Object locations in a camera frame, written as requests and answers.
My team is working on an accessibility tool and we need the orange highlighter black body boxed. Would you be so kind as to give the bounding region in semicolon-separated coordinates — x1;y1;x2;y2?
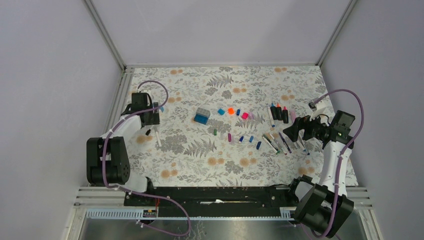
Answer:
276;103;283;121

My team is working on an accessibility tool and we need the pink highlighter cap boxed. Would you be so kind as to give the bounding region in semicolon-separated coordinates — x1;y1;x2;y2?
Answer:
241;112;249;120

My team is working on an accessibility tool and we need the blue highlighter black body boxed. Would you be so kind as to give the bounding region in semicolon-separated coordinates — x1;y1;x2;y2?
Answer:
270;103;278;120

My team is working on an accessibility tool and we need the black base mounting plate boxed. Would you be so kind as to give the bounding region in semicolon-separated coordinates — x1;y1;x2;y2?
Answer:
123;184;300;218

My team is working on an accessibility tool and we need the light blue pen cap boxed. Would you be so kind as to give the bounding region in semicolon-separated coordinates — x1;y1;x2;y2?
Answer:
217;108;226;116

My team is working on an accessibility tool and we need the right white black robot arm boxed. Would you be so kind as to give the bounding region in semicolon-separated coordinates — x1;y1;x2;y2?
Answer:
283;110;355;238

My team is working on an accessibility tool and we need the pink highlighter black body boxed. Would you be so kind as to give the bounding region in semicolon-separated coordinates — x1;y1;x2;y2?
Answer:
282;106;289;124

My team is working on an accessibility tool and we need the blue white whiteboard marker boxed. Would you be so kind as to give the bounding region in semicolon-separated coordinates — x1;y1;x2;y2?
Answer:
266;105;276;128

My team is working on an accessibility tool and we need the light pink pen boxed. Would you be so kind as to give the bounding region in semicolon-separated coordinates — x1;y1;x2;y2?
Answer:
289;109;297;123

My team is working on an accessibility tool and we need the blue grey toy brick block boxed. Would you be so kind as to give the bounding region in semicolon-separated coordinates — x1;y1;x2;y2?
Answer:
193;107;211;125

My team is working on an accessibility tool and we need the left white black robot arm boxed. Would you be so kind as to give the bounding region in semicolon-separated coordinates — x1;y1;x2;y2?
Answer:
86;90;160;206

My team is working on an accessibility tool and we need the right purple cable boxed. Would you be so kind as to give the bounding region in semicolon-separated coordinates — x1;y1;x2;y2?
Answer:
299;89;365;239

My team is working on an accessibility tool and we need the thin white green pen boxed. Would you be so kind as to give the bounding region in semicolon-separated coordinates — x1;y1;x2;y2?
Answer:
262;135;280;154

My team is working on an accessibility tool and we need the white black cap marker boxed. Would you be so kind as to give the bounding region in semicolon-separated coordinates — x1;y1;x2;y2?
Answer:
145;126;162;148

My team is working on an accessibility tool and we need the white blue acrylic marker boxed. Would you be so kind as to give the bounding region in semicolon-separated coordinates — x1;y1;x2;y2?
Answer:
298;137;310;156

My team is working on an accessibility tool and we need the floral patterned table mat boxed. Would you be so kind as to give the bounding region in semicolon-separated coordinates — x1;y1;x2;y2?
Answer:
106;66;359;188

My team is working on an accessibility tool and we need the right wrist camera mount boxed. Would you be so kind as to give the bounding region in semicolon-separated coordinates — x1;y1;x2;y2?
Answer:
308;101;327;121

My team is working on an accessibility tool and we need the teal green gel pen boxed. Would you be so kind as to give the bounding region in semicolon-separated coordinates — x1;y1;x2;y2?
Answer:
263;134;280;154

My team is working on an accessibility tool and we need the purple gel pen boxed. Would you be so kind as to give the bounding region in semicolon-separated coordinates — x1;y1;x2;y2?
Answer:
278;132;292;154

